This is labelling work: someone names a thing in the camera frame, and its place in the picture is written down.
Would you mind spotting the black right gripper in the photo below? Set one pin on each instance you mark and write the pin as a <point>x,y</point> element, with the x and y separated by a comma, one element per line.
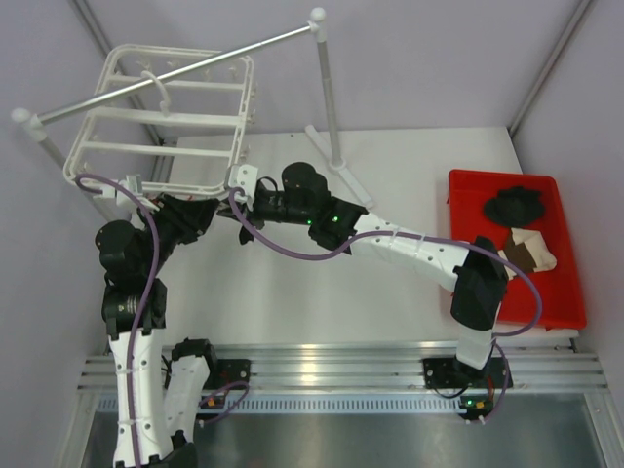
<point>252,217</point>

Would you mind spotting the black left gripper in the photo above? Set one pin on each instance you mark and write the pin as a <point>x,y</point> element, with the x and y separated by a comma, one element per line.
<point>190,216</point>

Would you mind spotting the black white-striped sock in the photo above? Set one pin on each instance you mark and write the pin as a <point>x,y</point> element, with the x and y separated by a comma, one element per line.
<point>245,235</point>

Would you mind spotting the white plastic clip hanger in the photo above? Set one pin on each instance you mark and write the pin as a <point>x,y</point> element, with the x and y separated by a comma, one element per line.
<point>112,164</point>

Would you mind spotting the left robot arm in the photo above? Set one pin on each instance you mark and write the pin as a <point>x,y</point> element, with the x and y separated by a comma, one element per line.
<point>157,407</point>

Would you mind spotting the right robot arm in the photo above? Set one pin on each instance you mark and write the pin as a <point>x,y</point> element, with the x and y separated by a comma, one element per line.
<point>473,272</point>

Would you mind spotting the silver clothes rack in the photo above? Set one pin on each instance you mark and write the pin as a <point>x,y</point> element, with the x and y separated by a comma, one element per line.
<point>146,100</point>

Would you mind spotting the black sock bundle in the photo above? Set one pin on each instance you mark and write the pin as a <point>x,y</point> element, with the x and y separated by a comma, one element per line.
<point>514,207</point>

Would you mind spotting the brown cream striped sock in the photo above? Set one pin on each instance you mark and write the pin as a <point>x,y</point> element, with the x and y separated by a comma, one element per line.
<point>527,250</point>

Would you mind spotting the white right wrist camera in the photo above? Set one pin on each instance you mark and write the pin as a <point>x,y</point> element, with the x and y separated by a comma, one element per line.
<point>242,176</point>

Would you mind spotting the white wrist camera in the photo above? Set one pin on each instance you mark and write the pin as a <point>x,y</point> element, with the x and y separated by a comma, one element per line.
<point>128,198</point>
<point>242,176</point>

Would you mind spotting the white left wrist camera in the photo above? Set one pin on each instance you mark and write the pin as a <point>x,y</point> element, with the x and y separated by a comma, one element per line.
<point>128,198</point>

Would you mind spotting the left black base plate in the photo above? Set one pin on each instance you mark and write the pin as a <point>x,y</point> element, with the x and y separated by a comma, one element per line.
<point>226,371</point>

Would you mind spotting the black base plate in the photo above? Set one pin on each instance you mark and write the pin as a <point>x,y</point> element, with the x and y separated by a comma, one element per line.
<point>226,371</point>
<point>446,373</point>

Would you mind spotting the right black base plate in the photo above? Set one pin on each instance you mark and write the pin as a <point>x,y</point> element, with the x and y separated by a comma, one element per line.
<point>446,373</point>

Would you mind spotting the aluminium mounting rail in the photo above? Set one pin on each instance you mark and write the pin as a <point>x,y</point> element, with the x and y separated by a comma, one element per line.
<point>551,367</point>

